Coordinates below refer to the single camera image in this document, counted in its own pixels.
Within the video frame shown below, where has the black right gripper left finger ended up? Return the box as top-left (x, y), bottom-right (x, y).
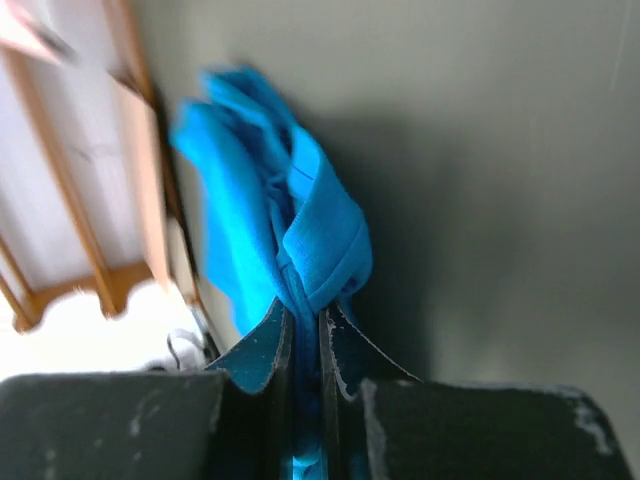
top-left (1, 302), bottom-right (293, 479)

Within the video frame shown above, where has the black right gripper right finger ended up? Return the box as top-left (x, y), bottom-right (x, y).
top-left (318, 305), bottom-right (632, 479)

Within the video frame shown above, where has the blue t shirt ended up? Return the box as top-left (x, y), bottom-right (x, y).
top-left (171, 66), bottom-right (373, 479)

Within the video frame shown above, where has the wooden drying rack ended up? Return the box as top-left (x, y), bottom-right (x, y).
top-left (1, 1), bottom-right (204, 332)

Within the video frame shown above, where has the pink cardboard sheet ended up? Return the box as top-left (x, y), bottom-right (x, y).
top-left (1, 0), bottom-right (74, 64)

